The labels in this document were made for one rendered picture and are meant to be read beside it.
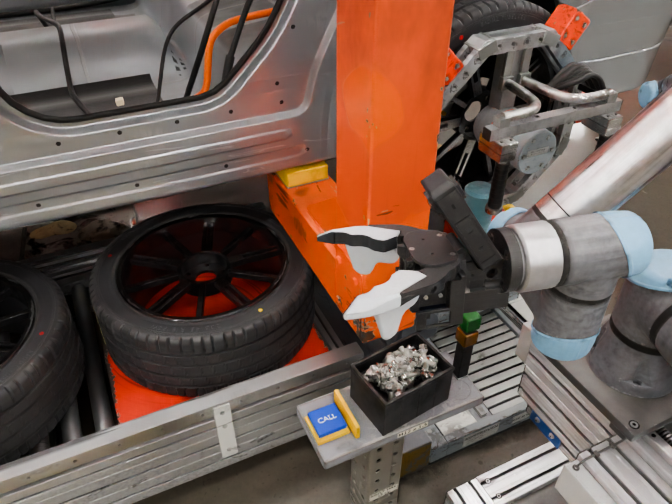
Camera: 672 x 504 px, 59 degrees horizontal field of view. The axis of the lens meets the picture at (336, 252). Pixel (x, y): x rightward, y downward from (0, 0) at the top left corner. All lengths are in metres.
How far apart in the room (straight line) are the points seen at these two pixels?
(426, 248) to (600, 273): 0.19
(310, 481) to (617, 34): 1.75
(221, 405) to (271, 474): 0.40
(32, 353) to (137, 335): 0.25
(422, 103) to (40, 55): 1.50
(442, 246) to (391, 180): 0.62
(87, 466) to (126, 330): 0.34
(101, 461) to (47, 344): 0.33
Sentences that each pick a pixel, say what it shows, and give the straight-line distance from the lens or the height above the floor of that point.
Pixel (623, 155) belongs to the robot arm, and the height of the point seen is 1.26.
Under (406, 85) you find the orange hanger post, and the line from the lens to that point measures 1.15.
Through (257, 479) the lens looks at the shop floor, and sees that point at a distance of 1.90.
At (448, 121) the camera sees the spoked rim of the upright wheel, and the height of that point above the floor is 0.86.
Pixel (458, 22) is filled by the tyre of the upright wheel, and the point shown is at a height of 1.14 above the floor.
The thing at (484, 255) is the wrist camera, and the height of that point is 1.24.
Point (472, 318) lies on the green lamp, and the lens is 1.41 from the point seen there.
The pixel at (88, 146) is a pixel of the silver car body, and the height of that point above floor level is 0.92.
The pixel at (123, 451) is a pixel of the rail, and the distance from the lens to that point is 1.62.
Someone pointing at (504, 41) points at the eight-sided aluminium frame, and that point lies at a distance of 1.66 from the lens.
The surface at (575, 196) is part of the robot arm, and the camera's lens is 0.82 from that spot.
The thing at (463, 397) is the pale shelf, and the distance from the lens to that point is 1.52.
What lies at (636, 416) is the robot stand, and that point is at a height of 0.82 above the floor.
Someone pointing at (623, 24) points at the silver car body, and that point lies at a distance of 2.32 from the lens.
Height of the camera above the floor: 1.62
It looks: 38 degrees down
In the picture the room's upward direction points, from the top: straight up
